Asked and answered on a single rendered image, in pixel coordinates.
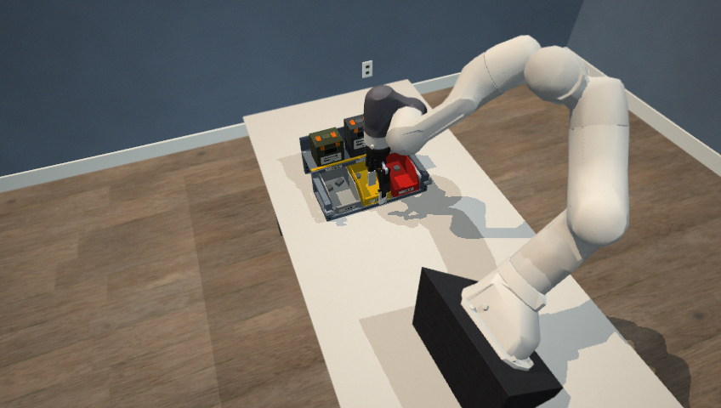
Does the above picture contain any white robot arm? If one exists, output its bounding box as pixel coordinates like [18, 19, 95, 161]
[363, 36, 629, 371]

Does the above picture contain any yellow bin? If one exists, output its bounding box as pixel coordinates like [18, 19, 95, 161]
[347, 161, 379, 207]

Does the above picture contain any grey metal shelf rack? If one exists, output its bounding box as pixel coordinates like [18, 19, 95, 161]
[299, 126, 433, 222]

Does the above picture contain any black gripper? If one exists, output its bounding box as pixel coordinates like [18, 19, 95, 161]
[366, 145, 390, 205]

